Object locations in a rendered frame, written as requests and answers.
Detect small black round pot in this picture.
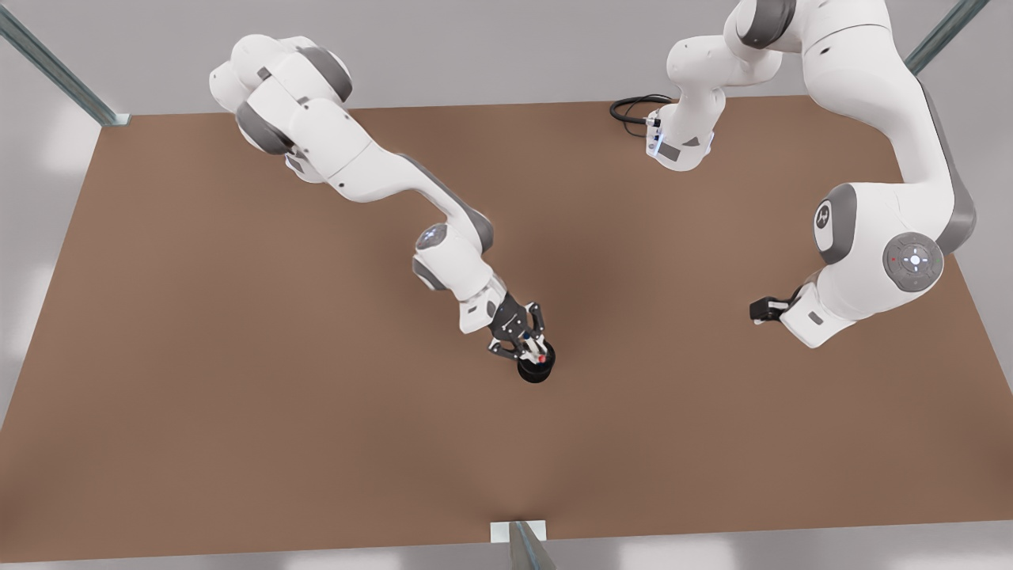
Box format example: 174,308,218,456
518,342,556,385

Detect silver frame post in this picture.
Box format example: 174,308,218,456
491,520,556,570
904,0,992,76
0,6,131,127

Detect black cable loop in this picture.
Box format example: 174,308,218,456
610,95,675,137

